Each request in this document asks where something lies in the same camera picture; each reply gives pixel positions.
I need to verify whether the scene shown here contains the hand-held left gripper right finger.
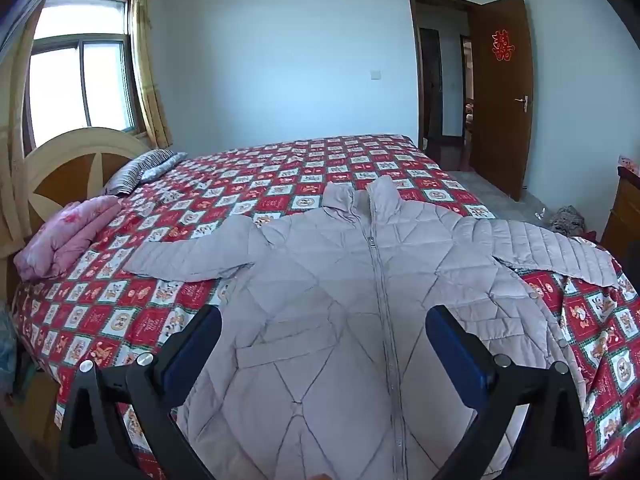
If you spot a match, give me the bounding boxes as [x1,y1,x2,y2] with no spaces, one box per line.
[425,305,591,480]

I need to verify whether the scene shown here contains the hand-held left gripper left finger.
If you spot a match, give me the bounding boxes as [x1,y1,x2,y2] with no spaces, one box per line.
[59,305,223,480]

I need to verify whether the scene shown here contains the pale pink quilted jacket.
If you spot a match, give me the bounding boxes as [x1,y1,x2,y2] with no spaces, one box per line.
[122,176,623,480]

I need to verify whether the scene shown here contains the pink folded blanket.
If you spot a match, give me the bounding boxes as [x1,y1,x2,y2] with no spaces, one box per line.
[13,195,123,281]

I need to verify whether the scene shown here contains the dark cloth bundle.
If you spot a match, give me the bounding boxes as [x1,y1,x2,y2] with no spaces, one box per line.
[547,205,587,236]

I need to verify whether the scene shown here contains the striped pillow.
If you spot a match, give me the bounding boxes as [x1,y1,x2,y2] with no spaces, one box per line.
[102,149,188,197]

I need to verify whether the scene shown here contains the red checkered printed bedspread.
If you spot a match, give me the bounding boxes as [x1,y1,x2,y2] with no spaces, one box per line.
[10,134,640,480]

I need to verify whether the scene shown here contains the wooden cabinet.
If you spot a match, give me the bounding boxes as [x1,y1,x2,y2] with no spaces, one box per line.
[599,165,640,262]

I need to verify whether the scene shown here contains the cream and wood headboard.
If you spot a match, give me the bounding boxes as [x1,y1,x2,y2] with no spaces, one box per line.
[0,127,151,291]

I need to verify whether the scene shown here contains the brown wooden door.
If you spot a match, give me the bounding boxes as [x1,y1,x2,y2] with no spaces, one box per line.
[468,0,532,202]

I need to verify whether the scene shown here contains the yellow floral curtain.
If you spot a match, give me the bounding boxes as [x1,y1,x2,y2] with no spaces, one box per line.
[131,0,173,150]
[0,20,43,261]

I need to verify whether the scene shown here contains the window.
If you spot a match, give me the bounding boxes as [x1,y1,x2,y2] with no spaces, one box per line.
[22,0,143,153]

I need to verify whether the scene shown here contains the red paper door decoration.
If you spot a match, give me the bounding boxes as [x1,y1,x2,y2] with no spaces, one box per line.
[491,30,515,63]

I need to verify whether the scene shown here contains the brown door frame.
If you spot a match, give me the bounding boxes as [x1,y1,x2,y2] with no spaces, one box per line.
[407,0,483,171]

